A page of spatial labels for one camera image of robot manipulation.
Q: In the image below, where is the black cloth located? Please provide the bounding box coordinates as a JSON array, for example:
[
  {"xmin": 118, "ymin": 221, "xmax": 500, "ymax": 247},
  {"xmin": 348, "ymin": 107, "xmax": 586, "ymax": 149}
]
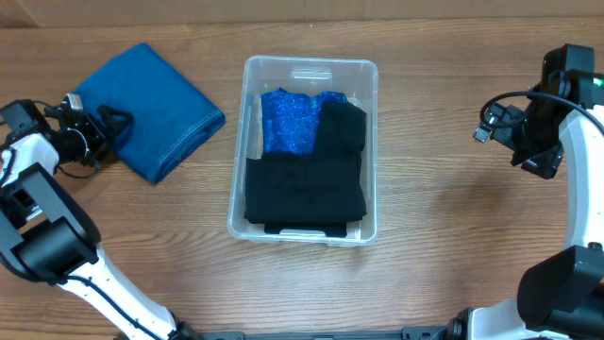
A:
[
  {"xmin": 244, "ymin": 154, "xmax": 367, "ymax": 225},
  {"xmin": 263, "ymin": 102, "xmax": 366, "ymax": 237}
]

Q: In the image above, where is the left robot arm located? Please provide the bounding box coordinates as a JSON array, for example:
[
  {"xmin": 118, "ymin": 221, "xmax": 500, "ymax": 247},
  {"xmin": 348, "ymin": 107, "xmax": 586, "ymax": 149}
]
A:
[{"xmin": 1, "ymin": 93, "xmax": 200, "ymax": 340}]

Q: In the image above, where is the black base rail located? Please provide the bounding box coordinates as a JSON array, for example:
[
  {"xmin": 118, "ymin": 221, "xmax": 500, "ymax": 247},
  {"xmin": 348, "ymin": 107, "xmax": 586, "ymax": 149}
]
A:
[{"xmin": 193, "ymin": 321, "xmax": 467, "ymax": 340}]

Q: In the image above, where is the clear plastic storage container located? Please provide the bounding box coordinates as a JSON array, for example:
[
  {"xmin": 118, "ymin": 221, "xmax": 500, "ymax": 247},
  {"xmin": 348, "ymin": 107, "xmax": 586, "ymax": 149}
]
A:
[{"xmin": 227, "ymin": 55, "xmax": 379, "ymax": 247}]

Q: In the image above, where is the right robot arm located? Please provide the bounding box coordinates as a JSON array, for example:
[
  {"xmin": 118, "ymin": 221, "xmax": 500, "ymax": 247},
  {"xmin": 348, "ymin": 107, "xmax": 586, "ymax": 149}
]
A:
[{"xmin": 424, "ymin": 43, "xmax": 603, "ymax": 340}]

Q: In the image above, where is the sparkly blue sequin cloth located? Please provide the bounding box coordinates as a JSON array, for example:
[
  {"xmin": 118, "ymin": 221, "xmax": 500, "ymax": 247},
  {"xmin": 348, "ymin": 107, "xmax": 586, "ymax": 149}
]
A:
[{"xmin": 260, "ymin": 88, "xmax": 347, "ymax": 155}]

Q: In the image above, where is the blue denim cloth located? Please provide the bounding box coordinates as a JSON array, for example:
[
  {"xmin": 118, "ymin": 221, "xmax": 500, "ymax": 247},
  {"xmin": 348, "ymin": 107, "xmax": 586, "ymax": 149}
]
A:
[{"xmin": 75, "ymin": 43, "xmax": 226, "ymax": 184}]

